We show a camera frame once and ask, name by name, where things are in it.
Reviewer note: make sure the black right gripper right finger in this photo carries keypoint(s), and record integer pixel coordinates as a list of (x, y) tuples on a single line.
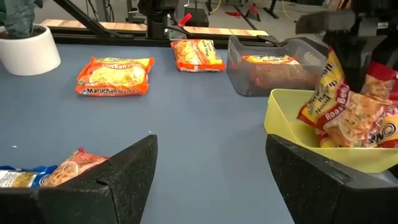
[(311, 199)]

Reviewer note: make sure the black box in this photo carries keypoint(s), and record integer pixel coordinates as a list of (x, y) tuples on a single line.
[(199, 18)]

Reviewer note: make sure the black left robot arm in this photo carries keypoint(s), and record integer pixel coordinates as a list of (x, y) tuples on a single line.
[(157, 28)]

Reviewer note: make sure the green plant in white pot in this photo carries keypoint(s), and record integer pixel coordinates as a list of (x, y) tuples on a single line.
[(28, 53)]

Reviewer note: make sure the black metal table frame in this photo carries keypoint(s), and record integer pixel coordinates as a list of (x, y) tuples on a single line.
[(124, 40)]

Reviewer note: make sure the yellow plastic bin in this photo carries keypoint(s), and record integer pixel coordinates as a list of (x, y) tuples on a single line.
[(286, 124)]

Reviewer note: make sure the red roast beef ramen pack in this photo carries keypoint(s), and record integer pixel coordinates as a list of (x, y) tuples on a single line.
[(342, 118), (74, 165)]

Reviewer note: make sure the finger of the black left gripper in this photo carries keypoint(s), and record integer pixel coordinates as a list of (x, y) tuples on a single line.
[(342, 46), (367, 49)]

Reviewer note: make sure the red clip tag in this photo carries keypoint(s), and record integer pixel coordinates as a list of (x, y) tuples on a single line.
[(185, 19)]

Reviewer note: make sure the grey translucent plastic bin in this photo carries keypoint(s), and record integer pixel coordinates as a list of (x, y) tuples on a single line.
[(242, 81)]

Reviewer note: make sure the orange chicken ramen pack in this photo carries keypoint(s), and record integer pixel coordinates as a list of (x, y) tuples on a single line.
[(115, 77), (197, 56), (270, 59)]

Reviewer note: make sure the blue ramen pack white back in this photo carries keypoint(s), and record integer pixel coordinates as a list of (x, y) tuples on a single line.
[(18, 180)]

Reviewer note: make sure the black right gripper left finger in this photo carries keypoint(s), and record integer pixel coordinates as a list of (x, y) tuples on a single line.
[(93, 202)]

